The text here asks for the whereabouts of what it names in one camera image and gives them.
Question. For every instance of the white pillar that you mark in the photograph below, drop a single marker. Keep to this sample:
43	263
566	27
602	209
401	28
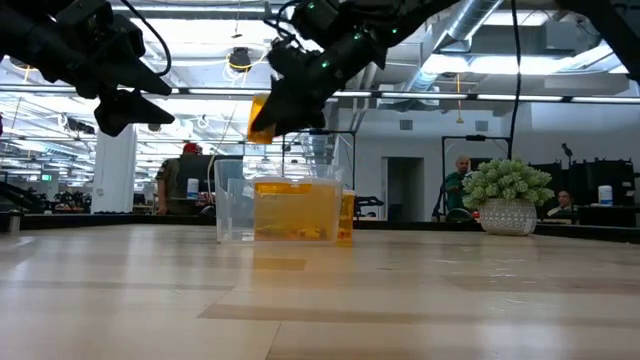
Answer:
114	175

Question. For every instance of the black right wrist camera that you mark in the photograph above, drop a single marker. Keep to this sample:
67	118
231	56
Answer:
315	17

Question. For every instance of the black ceiling camera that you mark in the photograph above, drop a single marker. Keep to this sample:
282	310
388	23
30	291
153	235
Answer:
240	59

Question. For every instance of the black aluminium table frame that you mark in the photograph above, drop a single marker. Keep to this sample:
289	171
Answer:
100	221

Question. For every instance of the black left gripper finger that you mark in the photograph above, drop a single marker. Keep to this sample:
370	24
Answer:
140	80
127	112

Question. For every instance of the person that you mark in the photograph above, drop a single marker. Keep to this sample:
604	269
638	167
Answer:
564	200
454	187
172	185

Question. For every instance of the yellow hanging pendant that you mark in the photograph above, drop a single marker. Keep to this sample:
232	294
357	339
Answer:
459	119

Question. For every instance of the green plant in white pot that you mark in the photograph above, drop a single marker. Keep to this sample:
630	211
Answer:
507	200

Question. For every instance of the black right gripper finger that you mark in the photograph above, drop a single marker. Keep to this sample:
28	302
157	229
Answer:
305	126
295	102

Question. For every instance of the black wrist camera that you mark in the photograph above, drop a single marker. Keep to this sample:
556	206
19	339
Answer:
82	12
315	17

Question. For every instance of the long ceiling light strip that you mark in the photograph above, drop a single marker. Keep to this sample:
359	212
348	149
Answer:
520	98

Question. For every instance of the orange pill bottle white cap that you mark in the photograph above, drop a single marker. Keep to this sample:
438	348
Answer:
275	215
257	112
320	215
348	215

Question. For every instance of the black microphone stand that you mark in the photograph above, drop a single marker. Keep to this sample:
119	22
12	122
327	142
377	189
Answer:
567	150

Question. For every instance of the white canister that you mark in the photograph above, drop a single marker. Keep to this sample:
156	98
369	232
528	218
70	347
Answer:
192	189
605	196

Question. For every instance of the green exit sign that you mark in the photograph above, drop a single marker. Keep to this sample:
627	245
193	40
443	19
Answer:
46	177

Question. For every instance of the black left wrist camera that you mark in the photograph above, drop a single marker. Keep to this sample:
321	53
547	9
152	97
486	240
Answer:
82	12

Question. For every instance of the clear plastic basket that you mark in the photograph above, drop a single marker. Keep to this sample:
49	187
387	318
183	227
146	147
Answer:
232	210

